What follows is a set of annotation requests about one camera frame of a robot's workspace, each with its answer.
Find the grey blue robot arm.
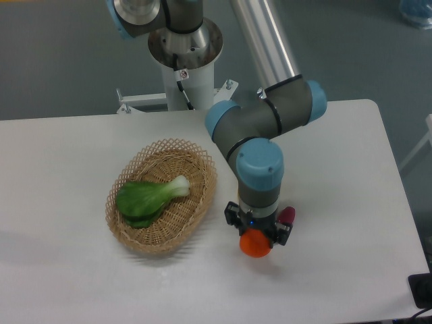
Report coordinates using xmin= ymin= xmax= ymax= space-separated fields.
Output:
xmin=107 ymin=1 xmax=327 ymax=249

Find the green bok choy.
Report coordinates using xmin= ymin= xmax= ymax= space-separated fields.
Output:
xmin=115 ymin=175 xmax=190 ymax=229

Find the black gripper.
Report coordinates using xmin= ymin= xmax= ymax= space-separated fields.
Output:
xmin=224 ymin=201 xmax=292 ymax=248

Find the black device at table edge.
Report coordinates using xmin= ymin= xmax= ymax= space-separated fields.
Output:
xmin=408 ymin=273 xmax=431 ymax=308

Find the woven wicker basket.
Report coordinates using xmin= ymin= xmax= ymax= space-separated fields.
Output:
xmin=105 ymin=138 xmax=217 ymax=254

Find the orange tangerine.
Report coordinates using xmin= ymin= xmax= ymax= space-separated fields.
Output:
xmin=239 ymin=229 xmax=271 ymax=258

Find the black cable on pedestal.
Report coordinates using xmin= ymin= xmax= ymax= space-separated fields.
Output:
xmin=171 ymin=53 xmax=196 ymax=111

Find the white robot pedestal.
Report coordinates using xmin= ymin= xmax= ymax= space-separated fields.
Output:
xmin=117 ymin=18 xmax=239 ymax=114

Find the purple sweet potato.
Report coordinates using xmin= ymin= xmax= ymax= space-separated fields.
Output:
xmin=277 ymin=207 xmax=296 ymax=225

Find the white frame at right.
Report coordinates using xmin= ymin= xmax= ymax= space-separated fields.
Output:
xmin=399 ymin=114 xmax=431 ymax=177

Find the blue bag in background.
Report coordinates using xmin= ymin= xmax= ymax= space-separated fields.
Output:
xmin=399 ymin=0 xmax=431 ymax=30

